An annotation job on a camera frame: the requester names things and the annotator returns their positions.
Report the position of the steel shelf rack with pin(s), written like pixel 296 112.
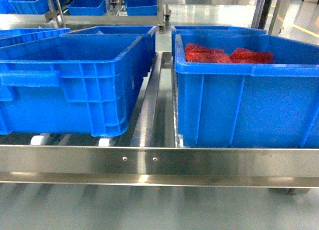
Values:
pixel 151 152

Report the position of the blue bin rear left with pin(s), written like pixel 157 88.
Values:
pixel 147 32

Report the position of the blue empty bin middle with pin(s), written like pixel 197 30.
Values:
pixel 70 85

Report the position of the blue bin rear right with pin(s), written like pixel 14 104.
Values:
pixel 191 29

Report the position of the blue bin with red wrap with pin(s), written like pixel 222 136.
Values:
pixel 247 105

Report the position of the blue bin far left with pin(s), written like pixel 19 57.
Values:
pixel 23 35

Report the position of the red bubble wrap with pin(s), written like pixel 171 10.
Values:
pixel 200 54

